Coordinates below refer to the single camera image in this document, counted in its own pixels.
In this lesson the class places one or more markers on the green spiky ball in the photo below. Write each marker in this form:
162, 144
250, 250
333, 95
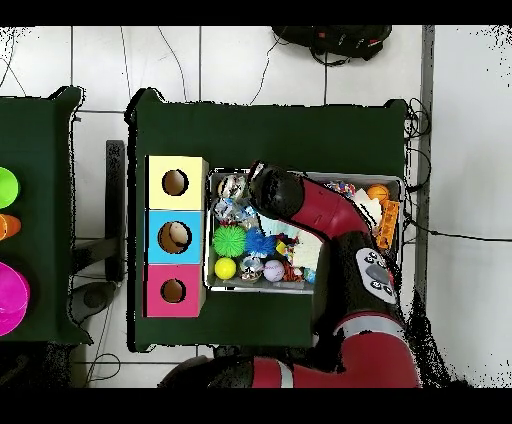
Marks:
229, 240

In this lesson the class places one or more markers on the white baseball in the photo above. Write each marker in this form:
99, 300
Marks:
274, 270

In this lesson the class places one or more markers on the orange toy basketball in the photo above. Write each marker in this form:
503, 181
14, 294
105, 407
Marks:
378, 192

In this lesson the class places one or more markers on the orange plastic cup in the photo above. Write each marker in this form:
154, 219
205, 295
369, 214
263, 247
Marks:
8, 226

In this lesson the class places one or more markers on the wooden three-hole box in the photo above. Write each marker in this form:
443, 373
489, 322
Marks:
176, 204

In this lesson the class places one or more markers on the orange plastic grid tray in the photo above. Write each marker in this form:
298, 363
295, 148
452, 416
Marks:
388, 224

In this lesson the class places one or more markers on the yellow ball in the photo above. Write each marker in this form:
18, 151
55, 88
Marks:
225, 268

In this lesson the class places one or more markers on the crushed drink can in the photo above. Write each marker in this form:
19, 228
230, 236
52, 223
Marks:
232, 187

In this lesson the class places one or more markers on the green-clothed side table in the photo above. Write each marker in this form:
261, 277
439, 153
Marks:
36, 160

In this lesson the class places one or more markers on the dark green table cloth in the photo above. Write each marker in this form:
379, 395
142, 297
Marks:
280, 136

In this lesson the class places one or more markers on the blue spiky ball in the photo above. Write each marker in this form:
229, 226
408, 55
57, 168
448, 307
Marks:
260, 242

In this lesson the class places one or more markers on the silver mesh bin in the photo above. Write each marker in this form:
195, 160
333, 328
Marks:
260, 288

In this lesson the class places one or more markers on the magenta plastic bowl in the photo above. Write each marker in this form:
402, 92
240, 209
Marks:
12, 296

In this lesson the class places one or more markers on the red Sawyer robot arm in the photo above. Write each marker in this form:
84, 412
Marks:
332, 212

